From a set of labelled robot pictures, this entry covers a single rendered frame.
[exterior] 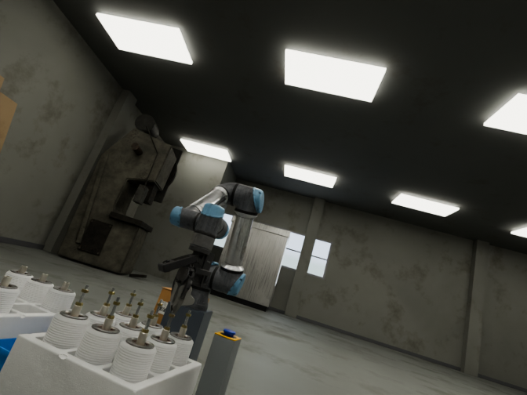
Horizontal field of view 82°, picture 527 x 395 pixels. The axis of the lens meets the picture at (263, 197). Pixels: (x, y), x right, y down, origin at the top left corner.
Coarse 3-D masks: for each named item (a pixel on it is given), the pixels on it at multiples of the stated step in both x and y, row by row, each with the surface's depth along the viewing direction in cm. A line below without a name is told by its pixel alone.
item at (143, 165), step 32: (128, 160) 527; (160, 160) 534; (96, 192) 506; (128, 192) 543; (160, 192) 609; (96, 224) 493; (128, 224) 501; (64, 256) 478; (96, 256) 483; (128, 256) 494
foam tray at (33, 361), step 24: (24, 336) 81; (24, 360) 79; (48, 360) 77; (72, 360) 76; (192, 360) 106; (0, 384) 78; (24, 384) 76; (48, 384) 75; (72, 384) 74; (96, 384) 72; (120, 384) 71; (144, 384) 75; (168, 384) 85; (192, 384) 101
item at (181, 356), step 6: (168, 336) 100; (180, 342) 98; (186, 342) 99; (192, 342) 102; (180, 348) 98; (186, 348) 99; (174, 354) 97; (180, 354) 98; (186, 354) 99; (174, 360) 97; (180, 360) 98; (186, 360) 100; (180, 366) 98
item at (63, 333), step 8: (56, 320) 84; (64, 320) 84; (72, 320) 84; (80, 320) 86; (88, 320) 89; (48, 328) 84; (56, 328) 83; (64, 328) 83; (72, 328) 84; (80, 328) 85; (48, 336) 83; (56, 336) 82; (64, 336) 83; (72, 336) 84; (80, 336) 86; (56, 344) 82; (64, 344) 83; (72, 344) 84
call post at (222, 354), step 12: (216, 336) 93; (216, 348) 92; (228, 348) 91; (216, 360) 91; (228, 360) 90; (204, 372) 90; (216, 372) 90; (228, 372) 92; (204, 384) 89; (216, 384) 88
